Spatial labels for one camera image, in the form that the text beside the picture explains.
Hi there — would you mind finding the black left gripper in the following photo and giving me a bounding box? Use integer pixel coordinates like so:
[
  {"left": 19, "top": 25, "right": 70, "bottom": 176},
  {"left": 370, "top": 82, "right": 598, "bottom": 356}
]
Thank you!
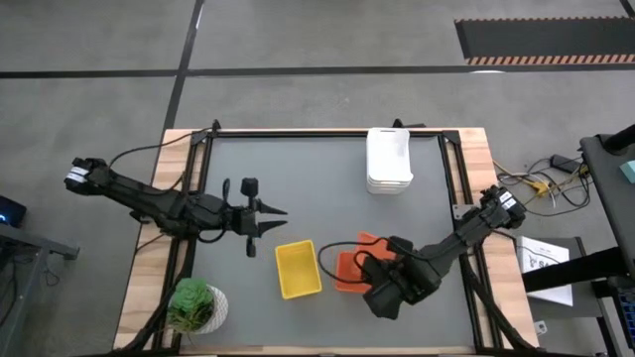
[{"left": 240, "top": 177, "right": 290, "bottom": 258}]

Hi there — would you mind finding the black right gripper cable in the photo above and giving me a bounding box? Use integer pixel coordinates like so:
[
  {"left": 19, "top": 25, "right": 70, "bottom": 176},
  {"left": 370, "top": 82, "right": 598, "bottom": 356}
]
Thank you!
[{"left": 317, "top": 236, "right": 398, "bottom": 286}]

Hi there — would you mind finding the black floor cable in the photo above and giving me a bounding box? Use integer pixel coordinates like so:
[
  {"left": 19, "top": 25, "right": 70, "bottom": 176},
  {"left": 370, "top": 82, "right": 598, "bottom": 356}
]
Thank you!
[{"left": 524, "top": 158, "right": 594, "bottom": 218}]

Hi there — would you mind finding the green succulent plant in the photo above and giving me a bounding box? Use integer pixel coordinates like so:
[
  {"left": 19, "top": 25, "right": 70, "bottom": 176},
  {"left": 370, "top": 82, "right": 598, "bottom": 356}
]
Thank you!
[{"left": 166, "top": 277, "right": 215, "bottom": 334}]

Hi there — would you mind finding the black hazard-striped floor mat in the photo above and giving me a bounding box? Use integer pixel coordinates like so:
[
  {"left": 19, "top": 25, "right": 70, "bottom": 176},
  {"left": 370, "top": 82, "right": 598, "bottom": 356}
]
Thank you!
[{"left": 454, "top": 17, "right": 635, "bottom": 66}]

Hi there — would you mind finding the black device with blue light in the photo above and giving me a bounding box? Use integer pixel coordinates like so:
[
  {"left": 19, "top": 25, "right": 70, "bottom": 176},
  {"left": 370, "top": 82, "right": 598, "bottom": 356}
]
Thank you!
[{"left": 0, "top": 194, "right": 28, "bottom": 229}]

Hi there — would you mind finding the black power adapter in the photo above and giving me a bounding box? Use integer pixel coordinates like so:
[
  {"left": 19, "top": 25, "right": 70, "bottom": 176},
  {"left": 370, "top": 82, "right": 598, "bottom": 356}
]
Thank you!
[{"left": 549, "top": 154, "right": 582, "bottom": 175}]

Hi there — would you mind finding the black sleeved cable bundle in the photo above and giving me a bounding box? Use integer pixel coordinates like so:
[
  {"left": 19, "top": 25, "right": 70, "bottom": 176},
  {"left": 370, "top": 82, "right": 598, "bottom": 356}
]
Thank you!
[
  {"left": 459, "top": 255, "right": 540, "bottom": 354},
  {"left": 116, "top": 232, "right": 192, "bottom": 354}
]

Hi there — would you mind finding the black desk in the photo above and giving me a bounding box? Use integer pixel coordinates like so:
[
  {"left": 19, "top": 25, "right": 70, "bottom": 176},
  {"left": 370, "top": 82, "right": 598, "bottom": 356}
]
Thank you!
[{"left": 578, "top": 133, "right": 635, "bottom": 279}]

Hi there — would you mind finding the blue crate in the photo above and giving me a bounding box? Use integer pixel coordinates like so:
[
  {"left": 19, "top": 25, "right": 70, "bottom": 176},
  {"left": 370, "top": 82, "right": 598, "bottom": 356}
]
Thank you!
[{"left": 616, "top": 290, "right": 635, "bottom": 341}]

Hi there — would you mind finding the black metal desk bar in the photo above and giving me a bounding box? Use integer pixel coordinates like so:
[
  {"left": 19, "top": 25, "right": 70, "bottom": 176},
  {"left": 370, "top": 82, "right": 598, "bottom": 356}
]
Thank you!
[{"left": 520, "top": 246, "right": 635, "bottom": 294}]

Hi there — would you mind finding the yellow plastic basket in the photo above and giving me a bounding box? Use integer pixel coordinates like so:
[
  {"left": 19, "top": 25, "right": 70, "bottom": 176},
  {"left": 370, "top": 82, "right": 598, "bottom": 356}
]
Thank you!
[{"left": 274, "top": 239, "right": 323, "bottom": 301}]

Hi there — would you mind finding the black aluminium table frame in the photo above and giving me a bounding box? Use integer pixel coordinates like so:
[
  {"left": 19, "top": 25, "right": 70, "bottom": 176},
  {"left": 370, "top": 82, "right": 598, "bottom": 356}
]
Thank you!
[{"left": 148, "top": 118, "right": 542, "bottom": 357}]

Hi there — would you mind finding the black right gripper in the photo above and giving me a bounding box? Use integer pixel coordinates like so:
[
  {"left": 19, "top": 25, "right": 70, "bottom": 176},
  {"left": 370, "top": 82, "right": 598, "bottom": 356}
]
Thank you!
[{"left": 363, "top": 236, "right": 429, "bottom": 321}]

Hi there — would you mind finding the orange plastic basket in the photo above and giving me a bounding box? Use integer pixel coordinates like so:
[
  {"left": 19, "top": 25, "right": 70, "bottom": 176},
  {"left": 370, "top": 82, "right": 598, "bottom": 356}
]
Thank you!
[
  {"left": 334, "top": 251, "right": 378, "bottom": 295},
  {"left": 354, "top": 230, "right": 398, "bottom": 262}
]

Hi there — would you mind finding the white printed paper sheet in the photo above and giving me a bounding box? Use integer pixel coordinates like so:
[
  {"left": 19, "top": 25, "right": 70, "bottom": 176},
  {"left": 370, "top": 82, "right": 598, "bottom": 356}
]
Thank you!
[{"left": 515, "top": 235, "right": 574, "bottom": 307}]

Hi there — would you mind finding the grey desk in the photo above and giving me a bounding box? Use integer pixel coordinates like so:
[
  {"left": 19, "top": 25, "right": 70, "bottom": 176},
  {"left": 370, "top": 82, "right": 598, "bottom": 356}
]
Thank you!
[{"left": 0, "top": 222, "right": 80, "bottom": 357}]

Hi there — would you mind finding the black pole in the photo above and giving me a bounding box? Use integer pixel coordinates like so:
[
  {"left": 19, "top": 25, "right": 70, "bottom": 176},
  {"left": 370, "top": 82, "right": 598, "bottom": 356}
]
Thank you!
[{"left": 601, "top": 123, "right": 635, "bottom": 155}]

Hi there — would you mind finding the white plastic basket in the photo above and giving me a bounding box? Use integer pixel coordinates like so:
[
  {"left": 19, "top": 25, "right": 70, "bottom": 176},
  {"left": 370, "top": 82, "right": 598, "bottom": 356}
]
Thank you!
[
  {"left": 366, "top": 178, "right": 414, "bottom": 190},
  {"left": 365, "top": 127, "right": 415, "bottom": 183}
]

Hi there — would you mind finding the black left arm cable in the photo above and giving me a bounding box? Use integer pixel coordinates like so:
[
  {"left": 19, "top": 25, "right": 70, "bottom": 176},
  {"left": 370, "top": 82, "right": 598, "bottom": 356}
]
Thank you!
[{"left": 107, "top": 126, "right": 214, "bottom": 170}]

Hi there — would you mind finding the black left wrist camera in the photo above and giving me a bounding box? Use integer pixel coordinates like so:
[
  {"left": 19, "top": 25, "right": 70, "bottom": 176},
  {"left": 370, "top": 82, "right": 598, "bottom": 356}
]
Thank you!
[{"left": 228, "top": 206, "right": 248, "bottom": 235}]

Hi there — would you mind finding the green potted plant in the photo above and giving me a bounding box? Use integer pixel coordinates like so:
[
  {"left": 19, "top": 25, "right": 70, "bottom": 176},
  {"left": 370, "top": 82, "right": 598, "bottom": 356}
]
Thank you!
[{"left": 168, "top": 284, "right": 230, "bottom": 336}]

